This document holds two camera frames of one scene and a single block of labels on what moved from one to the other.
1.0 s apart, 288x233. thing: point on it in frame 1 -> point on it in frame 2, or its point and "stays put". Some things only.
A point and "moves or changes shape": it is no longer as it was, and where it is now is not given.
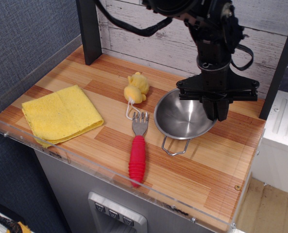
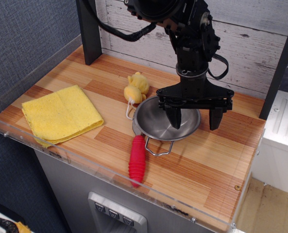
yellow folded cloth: x=55 y=117 stays put
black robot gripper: x=216 y=87 -> x=195 y=91
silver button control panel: x=109 y=216 stays put
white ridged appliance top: x=282 y=124 stays put
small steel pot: x=180 y=119 moves or changes shape
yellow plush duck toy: x=136 y=91 stays put
